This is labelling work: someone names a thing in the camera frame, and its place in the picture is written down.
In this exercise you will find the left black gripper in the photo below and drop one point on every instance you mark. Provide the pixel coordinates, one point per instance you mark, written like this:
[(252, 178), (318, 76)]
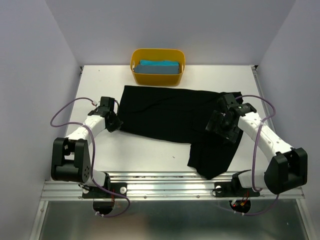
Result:
[(116, 126)]

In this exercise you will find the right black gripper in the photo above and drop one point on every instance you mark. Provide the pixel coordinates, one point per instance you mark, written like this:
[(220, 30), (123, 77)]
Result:
[(230, 135)]

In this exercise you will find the black t shirt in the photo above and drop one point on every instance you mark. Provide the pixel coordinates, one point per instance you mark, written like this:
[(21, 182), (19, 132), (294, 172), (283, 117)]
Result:
[(179, 116)]

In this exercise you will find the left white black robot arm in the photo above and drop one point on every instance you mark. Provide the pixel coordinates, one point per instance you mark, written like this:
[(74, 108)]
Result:
[(73, 156)]

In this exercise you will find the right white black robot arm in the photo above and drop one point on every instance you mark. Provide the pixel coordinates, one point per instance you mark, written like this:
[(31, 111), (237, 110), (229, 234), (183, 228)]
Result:
[(287, 166)]

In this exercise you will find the yellow plastic basket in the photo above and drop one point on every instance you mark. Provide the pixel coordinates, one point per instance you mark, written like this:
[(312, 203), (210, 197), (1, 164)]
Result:
[(158, 54)]

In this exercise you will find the teal folded t shirt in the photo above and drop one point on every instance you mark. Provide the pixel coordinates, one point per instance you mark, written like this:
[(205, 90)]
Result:
[(164, 63)]

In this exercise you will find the grey blue folded t shirt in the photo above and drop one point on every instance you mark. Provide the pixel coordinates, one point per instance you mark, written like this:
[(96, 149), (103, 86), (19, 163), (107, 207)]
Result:
[(157, 69)]

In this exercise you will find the right aluminium side rail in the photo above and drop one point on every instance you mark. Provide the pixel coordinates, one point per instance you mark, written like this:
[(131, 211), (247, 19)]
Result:
[(270, 112)]

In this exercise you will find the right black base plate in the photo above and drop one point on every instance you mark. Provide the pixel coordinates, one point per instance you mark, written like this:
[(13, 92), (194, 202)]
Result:
[(227, 189)]

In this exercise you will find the aluminium front rail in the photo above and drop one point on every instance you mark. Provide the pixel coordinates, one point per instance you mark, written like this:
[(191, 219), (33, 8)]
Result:
[(145, 186)]

